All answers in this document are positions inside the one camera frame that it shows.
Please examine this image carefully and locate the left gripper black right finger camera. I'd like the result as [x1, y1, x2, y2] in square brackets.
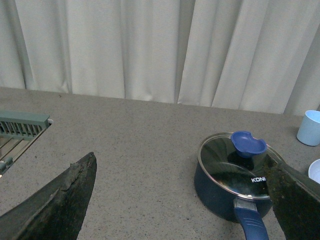
[265, 156, 320, 240]

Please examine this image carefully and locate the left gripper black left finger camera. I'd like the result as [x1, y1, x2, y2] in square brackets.
[0, 152, 97, 240]

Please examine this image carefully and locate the glass lid with blue knob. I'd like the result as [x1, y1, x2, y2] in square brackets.
[198, 131, 284, 200]

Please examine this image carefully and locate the light blue plate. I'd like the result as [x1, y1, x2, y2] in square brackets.
[308, 159, 320, 184]

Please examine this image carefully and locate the dark blue saucepan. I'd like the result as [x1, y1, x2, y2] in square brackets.
[194, 148, 272, 240]

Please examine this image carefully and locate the light blue plastic cup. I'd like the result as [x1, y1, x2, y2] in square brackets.
[296, 110, 320, 147]

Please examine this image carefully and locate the green dish drying rack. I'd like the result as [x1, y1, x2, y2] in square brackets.
[0, 110, 53, 176]

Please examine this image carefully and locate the white curtain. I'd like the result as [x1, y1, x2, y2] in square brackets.
[0, 0, 320, 116]

